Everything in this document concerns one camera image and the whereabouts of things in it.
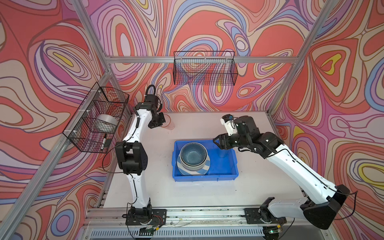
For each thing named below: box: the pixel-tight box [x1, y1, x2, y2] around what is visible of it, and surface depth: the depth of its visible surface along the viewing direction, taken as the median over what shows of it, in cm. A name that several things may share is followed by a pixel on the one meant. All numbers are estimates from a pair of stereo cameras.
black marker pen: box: [100, 133, 107, 151], surface depth 74 cm
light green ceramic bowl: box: [179, 144, 208, 171], surface depth 85 cm
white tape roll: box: [93, 114, 118, 133], surface depth 73 cm
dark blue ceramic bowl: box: [180, 142, 208, 166], surface depth 86 cm
